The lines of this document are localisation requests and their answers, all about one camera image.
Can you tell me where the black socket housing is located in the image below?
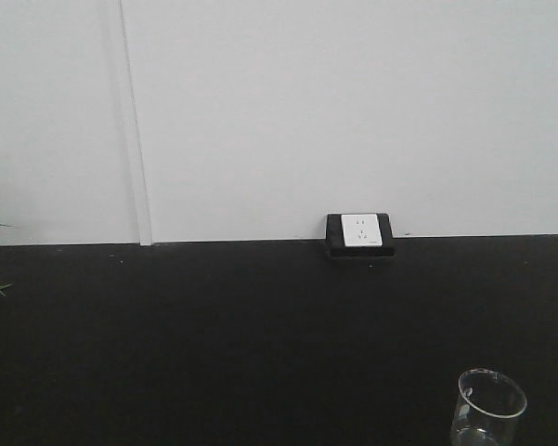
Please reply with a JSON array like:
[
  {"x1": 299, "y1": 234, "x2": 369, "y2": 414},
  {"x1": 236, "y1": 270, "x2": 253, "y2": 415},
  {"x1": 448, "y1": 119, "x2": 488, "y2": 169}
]
[{"x1": 325, "y1": 213, "x2": 396, "y2": 261}]

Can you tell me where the white power socket plate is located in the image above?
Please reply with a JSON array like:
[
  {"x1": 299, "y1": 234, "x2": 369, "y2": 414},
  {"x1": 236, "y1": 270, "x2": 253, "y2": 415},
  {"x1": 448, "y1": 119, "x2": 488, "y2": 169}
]
[{"x1": 341, "y1": 214, "x2": 383, "y2": 247}]

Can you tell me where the clear glass beaker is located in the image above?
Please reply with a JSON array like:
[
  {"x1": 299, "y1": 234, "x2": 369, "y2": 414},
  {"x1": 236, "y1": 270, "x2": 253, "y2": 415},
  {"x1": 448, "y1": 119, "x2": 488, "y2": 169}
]
[{"x1": 449, "y1": 368, "x2": 528, "y2": 446}]

